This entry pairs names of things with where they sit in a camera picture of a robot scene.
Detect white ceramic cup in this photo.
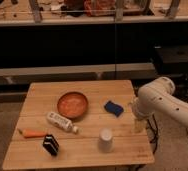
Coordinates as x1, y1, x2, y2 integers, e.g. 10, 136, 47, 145
98, 128, 113, 153

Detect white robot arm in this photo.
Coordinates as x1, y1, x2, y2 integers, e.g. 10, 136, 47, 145
131, 77, 188, 128

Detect black white eraser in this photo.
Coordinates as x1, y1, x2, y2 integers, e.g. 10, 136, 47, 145
43, 134, 59, 156

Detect blue sponge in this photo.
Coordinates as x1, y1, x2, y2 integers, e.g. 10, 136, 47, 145
104, 101, 124, 117

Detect orange bowl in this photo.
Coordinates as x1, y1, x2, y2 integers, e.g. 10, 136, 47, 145
57, 92, 88, 119

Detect wooden folding table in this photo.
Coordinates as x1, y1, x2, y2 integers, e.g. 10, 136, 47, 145
3, 80, 154, 170

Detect black box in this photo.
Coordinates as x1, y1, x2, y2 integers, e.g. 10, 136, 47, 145
152, 45, 188, 74

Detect white plastic bottle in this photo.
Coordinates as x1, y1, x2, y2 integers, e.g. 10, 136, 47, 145
46, 112, 78, 134

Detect long workbench shelf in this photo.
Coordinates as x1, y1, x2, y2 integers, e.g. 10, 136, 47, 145
0, 0, 188, 26

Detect black cables on floor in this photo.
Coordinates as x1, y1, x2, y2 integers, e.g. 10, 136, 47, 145
146, 114, 161, 154

